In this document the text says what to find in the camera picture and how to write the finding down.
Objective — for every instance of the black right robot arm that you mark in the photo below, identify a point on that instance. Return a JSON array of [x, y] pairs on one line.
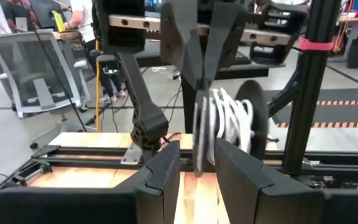
[[141, 102]]

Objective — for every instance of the black bin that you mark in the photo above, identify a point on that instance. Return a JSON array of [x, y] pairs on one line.
[[356, 53]]

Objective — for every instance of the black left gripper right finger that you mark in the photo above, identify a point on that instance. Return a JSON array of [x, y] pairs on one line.
[[259, 199]]

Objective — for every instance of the thin black slanted pole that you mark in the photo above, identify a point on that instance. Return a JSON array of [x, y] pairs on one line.
[[61, 82]]

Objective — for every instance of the white grey office chair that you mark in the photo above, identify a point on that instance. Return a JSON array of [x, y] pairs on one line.
[[43, 93]]

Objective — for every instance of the red tape band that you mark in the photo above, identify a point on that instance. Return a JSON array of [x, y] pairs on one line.
[[315, 45]]

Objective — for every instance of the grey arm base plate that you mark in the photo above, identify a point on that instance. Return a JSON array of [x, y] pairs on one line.
[[131, 155]]

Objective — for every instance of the black orange striped mat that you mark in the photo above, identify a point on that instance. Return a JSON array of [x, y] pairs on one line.
[[337, 113]]

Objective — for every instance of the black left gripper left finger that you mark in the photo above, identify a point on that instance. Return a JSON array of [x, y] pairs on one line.
[[135, 202]]

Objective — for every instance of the black clamp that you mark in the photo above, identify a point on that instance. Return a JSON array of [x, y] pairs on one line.
[[39, 169]]

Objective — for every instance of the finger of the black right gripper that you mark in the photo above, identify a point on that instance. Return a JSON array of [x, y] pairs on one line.
[[225, 40], [182, 46]]

